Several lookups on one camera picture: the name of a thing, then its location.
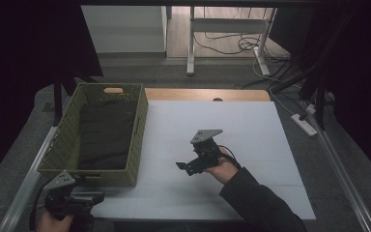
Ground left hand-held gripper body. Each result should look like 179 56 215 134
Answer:
42 170 88 218

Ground white power strip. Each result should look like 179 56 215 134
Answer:
290 112 319 137

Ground dark cloth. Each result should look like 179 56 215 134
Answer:
76 100 139 171

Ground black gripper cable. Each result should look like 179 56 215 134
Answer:
217 144 242 171
28 179 53 232

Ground green woven basket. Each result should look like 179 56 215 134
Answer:
37 82 150 189

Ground white cable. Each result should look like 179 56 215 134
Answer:
251 47 297 116

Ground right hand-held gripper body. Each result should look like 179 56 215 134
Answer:
189 129 224 171

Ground person's right hand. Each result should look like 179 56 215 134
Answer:
204 146 240 186

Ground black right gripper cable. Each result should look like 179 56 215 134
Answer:
217 144 242 171

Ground black floor cables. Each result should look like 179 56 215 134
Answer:
192 7 292 66

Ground white desk frame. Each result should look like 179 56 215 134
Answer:
185 6 277 77

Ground black metal stand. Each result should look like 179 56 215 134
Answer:
299 13 353 131

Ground aluminium rail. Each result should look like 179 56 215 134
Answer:
0 125 60 232
299 100 371 232

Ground wooden table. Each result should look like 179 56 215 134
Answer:
144 87 272 102

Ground person's left hand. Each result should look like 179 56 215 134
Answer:
36 210 75 232

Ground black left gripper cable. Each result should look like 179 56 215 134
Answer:
28 179 53 232

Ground white cabinet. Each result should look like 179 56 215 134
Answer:
80 5 169 54

